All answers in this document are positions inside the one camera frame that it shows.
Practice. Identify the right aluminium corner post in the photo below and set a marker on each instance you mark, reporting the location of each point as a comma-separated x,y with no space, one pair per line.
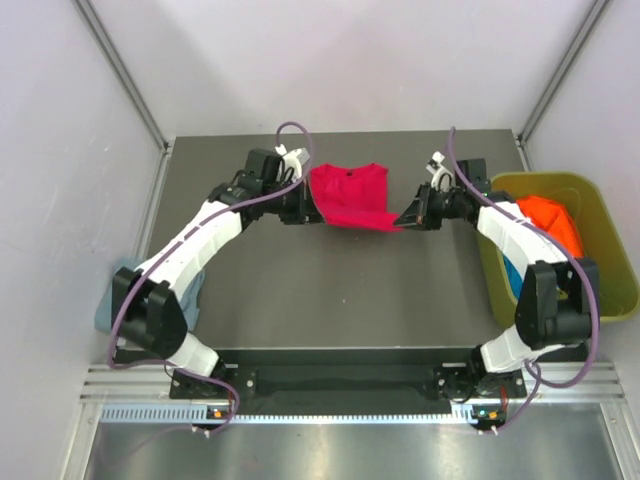
578,41

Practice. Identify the folded grey-blue t shirt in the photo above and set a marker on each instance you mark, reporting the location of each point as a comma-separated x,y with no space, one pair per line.
189,302

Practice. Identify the magenta t shirt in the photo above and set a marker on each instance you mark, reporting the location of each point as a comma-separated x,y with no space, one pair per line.
353,198

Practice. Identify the orange t shirt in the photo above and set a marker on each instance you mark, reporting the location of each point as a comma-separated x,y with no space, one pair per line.
553,218

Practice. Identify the aluminium corner post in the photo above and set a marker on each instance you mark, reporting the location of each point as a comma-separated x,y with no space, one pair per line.
91,18
578,41

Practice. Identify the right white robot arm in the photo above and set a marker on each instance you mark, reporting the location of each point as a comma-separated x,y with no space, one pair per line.
558,303

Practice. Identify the left aluminium corner post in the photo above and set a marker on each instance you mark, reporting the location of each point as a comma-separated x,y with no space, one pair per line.
91,18

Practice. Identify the olive green plastic bin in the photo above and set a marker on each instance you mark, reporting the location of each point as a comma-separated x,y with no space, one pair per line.
619,288

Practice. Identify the aluminium frame rail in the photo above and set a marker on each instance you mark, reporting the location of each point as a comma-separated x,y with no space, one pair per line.
151,384

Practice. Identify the blue t shirt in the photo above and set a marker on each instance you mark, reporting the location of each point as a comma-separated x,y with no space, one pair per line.
515,280

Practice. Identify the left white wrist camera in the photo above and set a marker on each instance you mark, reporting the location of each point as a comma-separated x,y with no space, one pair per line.
293,161

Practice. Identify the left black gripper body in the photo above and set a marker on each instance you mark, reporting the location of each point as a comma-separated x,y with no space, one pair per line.
289,206

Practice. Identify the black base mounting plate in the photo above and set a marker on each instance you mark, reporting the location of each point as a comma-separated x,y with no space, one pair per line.
361,381

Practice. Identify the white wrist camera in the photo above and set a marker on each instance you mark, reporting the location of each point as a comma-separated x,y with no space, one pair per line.
441,177
293,161

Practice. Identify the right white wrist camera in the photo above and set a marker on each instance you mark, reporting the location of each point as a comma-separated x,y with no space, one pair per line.
441,177

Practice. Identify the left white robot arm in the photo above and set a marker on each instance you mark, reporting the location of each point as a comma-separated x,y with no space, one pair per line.
148,324

